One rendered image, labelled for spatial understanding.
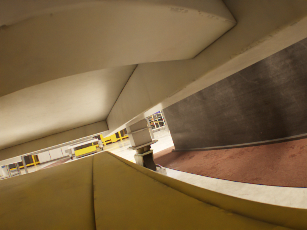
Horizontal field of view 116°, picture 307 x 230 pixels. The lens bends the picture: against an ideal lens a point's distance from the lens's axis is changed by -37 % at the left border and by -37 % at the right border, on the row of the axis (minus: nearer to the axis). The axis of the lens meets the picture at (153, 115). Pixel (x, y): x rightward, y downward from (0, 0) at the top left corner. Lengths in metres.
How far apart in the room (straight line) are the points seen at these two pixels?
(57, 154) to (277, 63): 9.53
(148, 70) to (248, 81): 0.75
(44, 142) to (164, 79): 0.77
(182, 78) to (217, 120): 0.92
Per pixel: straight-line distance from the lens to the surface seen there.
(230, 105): 0.99
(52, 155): 9.57
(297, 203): 0.47
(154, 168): 0.91
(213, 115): 1.07
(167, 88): 0.19
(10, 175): 3.39
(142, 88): 0.26
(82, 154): 5.17
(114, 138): 10.09
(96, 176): 0.20
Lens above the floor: 0.31
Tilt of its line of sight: 4 degrees up
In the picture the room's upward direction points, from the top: 18 degrees counter-clockwise
